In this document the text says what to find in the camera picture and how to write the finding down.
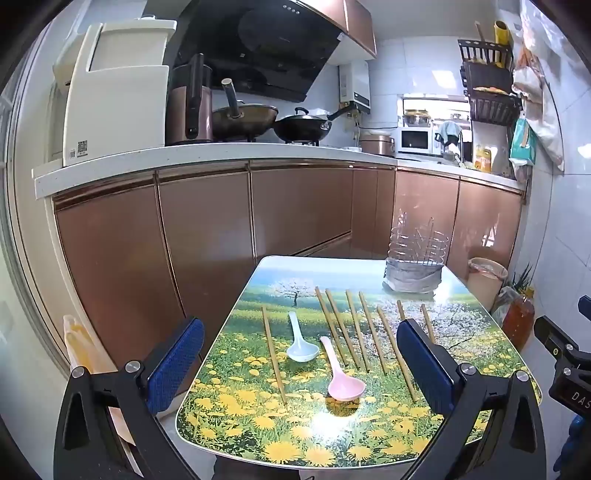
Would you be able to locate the white microwave oven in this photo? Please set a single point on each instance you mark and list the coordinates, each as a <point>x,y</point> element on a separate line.
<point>415,141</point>

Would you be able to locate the amber oil jug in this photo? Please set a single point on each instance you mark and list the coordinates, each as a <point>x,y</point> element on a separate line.
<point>519,323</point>

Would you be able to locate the teal tissue pack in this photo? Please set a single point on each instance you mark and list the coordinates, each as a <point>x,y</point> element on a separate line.
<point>521,147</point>

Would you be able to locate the steel pot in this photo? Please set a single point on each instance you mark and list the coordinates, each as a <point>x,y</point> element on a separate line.
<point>418,119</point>

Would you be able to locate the kitchen window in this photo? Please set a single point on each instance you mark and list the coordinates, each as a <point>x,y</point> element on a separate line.
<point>443,104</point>

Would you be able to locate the blue cloth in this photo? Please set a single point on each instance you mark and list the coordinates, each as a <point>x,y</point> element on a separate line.
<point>448,131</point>

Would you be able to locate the brass wok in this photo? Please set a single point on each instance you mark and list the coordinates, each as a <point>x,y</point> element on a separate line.
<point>244,120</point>

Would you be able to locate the brown rice cooker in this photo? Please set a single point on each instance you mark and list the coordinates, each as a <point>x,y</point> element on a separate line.
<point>376,145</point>

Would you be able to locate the yellow roll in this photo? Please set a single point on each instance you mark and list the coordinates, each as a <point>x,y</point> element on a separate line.
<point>501,32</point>

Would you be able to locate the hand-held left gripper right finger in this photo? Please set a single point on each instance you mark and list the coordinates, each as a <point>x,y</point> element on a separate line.
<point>422,364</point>

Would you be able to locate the brown wall cabinet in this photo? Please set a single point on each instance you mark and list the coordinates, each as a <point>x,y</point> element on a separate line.
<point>360,23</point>

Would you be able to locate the gas stove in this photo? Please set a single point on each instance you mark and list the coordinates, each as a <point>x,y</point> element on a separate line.
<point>268,141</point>

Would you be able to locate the white water heater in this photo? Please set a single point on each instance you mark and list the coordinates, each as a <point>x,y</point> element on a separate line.
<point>355,83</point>

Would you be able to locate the white plastic storage bin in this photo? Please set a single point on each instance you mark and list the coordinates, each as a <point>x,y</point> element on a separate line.
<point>115,101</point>

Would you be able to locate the brown kitchen base cabinets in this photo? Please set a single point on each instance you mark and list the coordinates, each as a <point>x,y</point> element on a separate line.
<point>207,230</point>

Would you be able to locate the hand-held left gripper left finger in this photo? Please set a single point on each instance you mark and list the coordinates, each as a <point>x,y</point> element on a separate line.
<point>178,364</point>

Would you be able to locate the black wok with lid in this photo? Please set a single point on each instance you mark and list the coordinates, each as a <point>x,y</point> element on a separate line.
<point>300,129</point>

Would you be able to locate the person's blue clothing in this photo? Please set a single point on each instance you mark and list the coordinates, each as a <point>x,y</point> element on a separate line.
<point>576,438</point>

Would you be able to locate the beige trash bin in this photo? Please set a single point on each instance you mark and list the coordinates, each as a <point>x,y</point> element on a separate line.
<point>485,281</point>

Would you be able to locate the hanging white plastic bags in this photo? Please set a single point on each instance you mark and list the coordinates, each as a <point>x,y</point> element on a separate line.
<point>545,129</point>

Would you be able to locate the light blue soup spoon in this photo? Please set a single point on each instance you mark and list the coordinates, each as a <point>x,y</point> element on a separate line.
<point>302,350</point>

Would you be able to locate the green onions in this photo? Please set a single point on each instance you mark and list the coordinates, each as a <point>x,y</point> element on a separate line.
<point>524,277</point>

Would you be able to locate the pink soup spoon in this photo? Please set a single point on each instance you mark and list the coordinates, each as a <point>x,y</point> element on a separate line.
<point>346,387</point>

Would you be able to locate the wooden stick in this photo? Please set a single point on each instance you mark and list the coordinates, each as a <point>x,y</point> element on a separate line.
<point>480,32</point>

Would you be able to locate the brown electric kettle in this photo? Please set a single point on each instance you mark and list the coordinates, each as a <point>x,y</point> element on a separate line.
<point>178,110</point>

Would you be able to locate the black range hood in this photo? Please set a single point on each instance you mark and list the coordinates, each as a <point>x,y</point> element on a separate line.
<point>258,46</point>

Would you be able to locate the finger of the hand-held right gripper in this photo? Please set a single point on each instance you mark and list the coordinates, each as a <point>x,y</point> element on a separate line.
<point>554,337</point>
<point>586,307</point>

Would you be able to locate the white kitchen countertop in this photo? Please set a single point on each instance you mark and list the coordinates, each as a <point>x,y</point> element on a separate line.
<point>138,161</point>

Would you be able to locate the black dish rack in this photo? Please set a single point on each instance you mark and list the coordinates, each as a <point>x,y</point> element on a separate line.
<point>489,108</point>

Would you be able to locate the yellow oil bottle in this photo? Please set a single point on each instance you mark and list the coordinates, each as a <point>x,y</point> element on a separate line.
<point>482,161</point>

